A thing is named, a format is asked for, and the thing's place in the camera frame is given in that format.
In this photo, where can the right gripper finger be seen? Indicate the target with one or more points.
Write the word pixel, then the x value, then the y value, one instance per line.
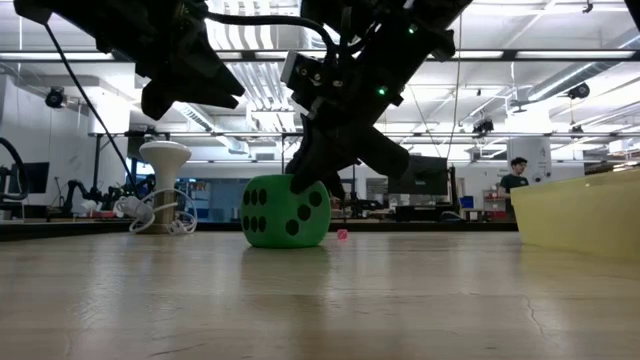
pixel 385 157
pixel 325 150

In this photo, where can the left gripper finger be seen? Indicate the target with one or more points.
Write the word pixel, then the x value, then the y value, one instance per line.
pixel 212 75
pixel 180 97

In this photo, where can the large green foam die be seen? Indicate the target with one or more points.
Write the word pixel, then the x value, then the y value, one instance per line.
pixel 285 215

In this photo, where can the small red die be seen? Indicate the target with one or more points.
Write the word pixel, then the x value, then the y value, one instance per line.
pixel 342 234

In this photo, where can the background black robot arm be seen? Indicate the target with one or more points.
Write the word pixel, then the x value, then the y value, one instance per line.
pixel 82 192

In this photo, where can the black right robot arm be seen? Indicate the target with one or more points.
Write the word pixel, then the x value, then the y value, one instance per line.
pixel 390 10

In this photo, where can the black computer monitor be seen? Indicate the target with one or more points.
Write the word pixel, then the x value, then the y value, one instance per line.
pixel 430 177

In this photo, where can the white mushroom lamp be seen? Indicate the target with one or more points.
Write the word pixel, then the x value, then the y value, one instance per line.
pixel 166 160

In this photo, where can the blue storage bin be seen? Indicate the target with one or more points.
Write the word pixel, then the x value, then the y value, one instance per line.
pixel 466 201

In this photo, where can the black ceiling spotlight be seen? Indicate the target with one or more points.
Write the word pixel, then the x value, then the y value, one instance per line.
pixel 55 97
pixel 482 126
pixel 578 91

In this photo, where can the person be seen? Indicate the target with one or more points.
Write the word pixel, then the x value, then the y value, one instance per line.
pixel 512 180

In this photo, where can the small black background monitor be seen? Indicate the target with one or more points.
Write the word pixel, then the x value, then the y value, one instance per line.
pixel 35 177

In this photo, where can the black overhead beam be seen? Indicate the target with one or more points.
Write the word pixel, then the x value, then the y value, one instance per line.
pixel 550 55

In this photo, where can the yellow translucent plastic tray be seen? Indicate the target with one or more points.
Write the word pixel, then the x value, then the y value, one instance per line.
pixel 575 215

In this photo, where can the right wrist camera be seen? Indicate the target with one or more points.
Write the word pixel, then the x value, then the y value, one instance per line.
pixel 302 70

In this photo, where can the black metal table frame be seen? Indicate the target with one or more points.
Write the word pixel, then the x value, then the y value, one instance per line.
pixel 425 226

